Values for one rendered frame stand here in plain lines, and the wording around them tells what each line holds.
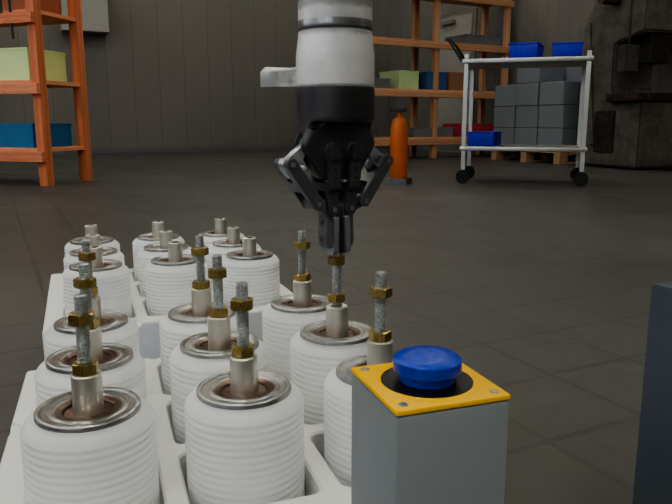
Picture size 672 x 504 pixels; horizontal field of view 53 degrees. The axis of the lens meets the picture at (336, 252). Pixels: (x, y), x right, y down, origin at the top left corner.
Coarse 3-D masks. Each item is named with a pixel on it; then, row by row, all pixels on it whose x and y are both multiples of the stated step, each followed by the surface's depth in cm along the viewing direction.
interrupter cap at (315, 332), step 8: (304, 328) 70; (312, 328) 70; (320, 328) 70; (352, 328) 70; (360, 328) 70; (368, 328) 70; (304, 336) 67; (312, 336) 67; (320, 336) 67; (328, 336) 68; (344, 336) 68; (352, 336) 67; (360, 336) 67; (368, 336) 67; (320, 344) 66; (328, 344) 65; (336, 344) 65; (344, 344) 65; (352, 344) 66
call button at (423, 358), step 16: (400, 352) 40; (416, 352) 40; (432, 352) 40; (448, 352) 40; (400, 368) 38; (416, 368) 38; (432, 368) 38; (448, 368) 38; (416, 384) 38; (432, 384) 38; (448, 384) 38
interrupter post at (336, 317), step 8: (328, 304) 69; (344, 304) 69; (328, 312) 68; (336, 312) 67; (344, 312) 68; (328, 320) 68; (336, 320) 68; (344, 320) 68; (328, 328) 68; (336, 328) 68; (344, 328) 68; (336, 336) 68
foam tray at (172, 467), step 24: (144, 360) 82; (24, 384) 74; (24, 408) 68; (168, 408) 70; (168, 432) 63; (312, 432) 63; (168, 456) 58; (312, 456) 58; (0, 480) 54; (168, 480) 54; (312, 480) 55; (336, 480) 54
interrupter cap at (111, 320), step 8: (104, 312) 76; (112, 312) 76; (56, 320) 72; (64, 320) 73; (104, 320) 74; (112, 320) 73; (120, 320) 73; (56, 328) 70; (64, 328) 70; (72, 328) 70; (104, 328) 70; (112, 328) 70
